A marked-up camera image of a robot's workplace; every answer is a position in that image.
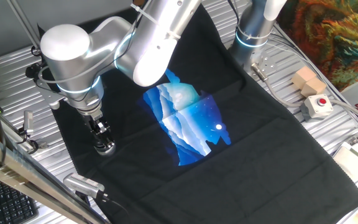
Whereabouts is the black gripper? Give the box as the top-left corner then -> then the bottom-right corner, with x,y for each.
80,110 -> 114,149

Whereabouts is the clear glass jar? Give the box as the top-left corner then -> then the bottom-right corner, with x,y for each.
94,142 -> 117,156

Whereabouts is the black keyboard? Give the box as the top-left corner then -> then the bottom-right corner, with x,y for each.
0,175 -> 40,224

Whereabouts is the black cloth with blue print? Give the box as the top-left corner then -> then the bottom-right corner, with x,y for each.
38,0 -> 358,224

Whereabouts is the thin metal rod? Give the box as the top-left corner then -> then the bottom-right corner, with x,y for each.
6,0 -> 42,51

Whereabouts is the light wooden block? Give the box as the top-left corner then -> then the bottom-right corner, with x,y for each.
300,77 -> 328,98
291,65 -> 318,90

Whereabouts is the grey emergency stop button box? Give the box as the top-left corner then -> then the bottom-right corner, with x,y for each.
300,93 -> 334,122

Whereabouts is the colourful painted cloth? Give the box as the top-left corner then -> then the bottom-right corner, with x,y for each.
276,0 -> 358,92

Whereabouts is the white flat device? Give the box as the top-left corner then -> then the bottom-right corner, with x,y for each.
332,136 -> 358,188

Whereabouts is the silver camera with label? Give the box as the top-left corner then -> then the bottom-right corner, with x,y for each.
63,172 -> 106,200

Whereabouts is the black camera cable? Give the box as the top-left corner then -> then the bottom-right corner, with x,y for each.
98,191 -> 132,217

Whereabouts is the small silver camera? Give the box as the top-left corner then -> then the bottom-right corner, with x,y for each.
22,110 -> 35,136

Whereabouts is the aluminium frame beam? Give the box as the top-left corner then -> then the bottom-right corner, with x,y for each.
0,125 -> 107,224

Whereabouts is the grey emergency stop cable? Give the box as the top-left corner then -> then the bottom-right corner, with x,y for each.
249,62 -> 358,126

